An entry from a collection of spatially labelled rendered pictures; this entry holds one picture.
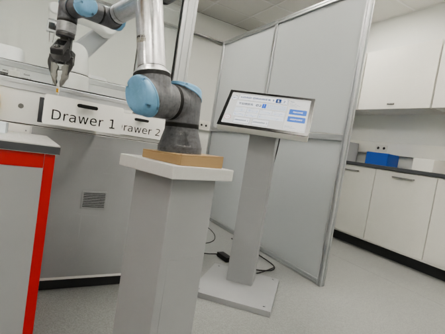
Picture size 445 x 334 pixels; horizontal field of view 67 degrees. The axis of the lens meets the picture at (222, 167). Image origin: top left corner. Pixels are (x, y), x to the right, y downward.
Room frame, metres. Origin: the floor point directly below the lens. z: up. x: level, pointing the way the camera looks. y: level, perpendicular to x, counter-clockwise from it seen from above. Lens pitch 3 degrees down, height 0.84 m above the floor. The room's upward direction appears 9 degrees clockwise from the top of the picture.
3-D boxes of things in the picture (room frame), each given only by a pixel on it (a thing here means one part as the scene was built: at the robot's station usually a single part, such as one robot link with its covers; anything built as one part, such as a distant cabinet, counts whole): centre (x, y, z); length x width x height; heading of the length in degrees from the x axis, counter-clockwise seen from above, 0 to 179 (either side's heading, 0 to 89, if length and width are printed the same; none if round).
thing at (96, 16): (1.35, 0.62, 1.29); 0.11 x 0.11 x 0.08; 53
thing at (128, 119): (1.76, 0.47, 0.87); 0.29 x 0.02 x 0.11; 122
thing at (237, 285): (2.00, -0.21, 0.51); 0.50 x 0.45 x 1.02; 165
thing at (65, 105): (1.33, 0.56, 0.87); 0.29 x 0.02 x 0.11; 122
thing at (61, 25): (1.39, 0.72, 1.21); 0.08 x 0.08 x 0.05
